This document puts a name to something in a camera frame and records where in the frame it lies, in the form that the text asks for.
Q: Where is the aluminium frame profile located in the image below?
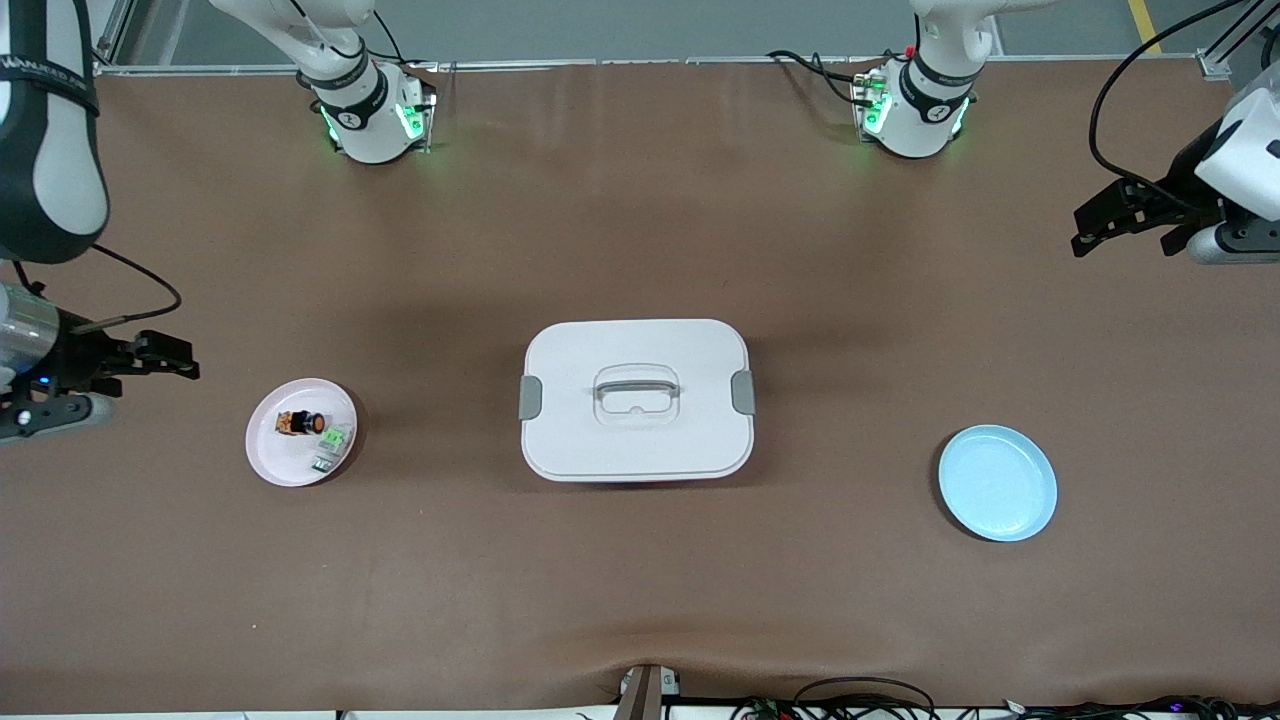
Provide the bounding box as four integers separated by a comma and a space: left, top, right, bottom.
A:
88, 0, 136, 79
1197, 0, 1280, 81

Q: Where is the light blue round plate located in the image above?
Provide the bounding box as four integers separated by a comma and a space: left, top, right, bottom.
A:
938, 425, 1058, 543

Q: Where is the pink round plate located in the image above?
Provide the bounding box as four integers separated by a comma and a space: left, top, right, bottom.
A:
245, 378, 358, 488

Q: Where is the black cable loop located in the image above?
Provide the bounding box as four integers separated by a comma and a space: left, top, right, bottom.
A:
793, 677, 938, 720

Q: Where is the green push-button switch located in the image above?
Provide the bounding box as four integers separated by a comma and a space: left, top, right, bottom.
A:
310, 424, 356, 473

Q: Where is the white lidded storage box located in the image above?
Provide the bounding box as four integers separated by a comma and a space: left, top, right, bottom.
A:
519, 319, 756, 484

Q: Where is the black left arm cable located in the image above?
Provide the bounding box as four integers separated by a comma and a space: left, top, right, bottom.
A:
1088, 0, 1251, 217

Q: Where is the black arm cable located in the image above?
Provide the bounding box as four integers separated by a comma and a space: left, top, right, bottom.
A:
0, 243, 184, 334
1088, 0, 1251, 217

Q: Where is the black cable bundle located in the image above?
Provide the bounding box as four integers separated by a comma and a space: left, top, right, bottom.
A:
940, 693, 1280, 720

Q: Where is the brown table cover mat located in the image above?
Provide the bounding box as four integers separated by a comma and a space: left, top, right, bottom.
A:
0, 60, 1280, 713

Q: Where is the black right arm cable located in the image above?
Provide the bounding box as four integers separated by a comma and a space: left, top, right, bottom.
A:
0, 243, 184, 334

